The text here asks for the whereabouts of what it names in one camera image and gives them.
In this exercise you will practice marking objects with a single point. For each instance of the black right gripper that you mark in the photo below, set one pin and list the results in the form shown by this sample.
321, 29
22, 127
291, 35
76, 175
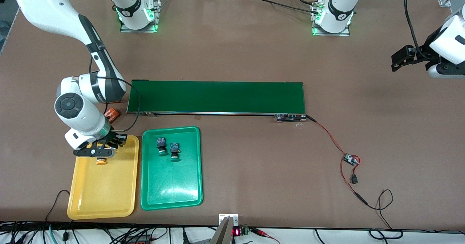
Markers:
112, 137

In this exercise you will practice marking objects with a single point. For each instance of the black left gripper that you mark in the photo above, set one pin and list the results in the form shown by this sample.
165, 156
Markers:
422, 52

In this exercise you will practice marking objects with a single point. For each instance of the yellow mushroom push button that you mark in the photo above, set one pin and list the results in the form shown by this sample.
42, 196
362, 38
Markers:
101, 161

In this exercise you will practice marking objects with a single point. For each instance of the orange cylinder printed 4680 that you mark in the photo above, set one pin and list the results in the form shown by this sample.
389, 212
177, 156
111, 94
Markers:
113, 115

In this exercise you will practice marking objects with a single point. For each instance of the green mushroom push button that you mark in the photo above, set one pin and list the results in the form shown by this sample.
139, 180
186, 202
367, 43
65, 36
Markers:
175, 151
161, 145

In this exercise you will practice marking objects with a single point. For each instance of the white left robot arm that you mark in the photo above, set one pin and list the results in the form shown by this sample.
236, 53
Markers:
450, 44

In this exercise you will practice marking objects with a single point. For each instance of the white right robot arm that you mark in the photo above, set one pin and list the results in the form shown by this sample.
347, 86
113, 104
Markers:
80, 113

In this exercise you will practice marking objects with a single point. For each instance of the yellow plastic tray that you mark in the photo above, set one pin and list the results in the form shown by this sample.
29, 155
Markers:
103, 189

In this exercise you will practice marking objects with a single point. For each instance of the green plastic tray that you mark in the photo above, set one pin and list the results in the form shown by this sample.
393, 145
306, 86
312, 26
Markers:
170, 186

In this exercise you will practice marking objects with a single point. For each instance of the green conveyor belt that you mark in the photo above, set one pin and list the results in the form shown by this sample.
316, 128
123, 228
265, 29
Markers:
218, 97

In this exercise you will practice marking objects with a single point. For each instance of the small black circuit board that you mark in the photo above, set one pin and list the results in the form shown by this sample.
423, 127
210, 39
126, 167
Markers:
351, 159

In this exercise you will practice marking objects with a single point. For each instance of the red digit display module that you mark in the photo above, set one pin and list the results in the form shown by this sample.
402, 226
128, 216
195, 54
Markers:
237, 232

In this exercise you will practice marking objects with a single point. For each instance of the red clip lead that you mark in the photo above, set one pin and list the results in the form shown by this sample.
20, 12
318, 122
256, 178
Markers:
261, 232

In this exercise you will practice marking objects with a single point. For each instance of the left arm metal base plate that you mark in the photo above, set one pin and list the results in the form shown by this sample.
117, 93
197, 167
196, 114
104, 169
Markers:
345, 31

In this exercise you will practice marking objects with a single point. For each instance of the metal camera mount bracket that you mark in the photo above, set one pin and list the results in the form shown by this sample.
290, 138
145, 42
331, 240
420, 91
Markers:
229, 220

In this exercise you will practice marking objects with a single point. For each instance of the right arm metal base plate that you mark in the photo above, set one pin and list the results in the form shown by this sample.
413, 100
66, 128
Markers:
158, 11

